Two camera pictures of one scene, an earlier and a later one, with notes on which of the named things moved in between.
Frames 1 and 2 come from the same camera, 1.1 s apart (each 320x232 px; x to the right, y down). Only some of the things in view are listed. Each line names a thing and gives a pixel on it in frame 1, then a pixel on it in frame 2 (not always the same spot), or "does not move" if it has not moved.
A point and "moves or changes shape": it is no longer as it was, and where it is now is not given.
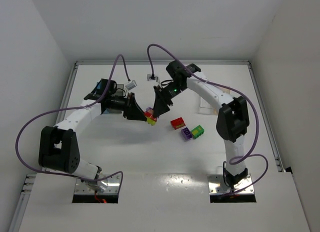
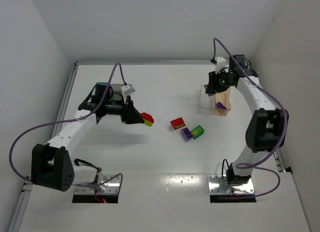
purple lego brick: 187,133 does not move
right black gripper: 162,95 -> 213,83
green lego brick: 197,131 does not move
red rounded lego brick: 150,116 moves or changes shape
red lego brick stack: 178,123 does not move
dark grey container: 119,92 does not move
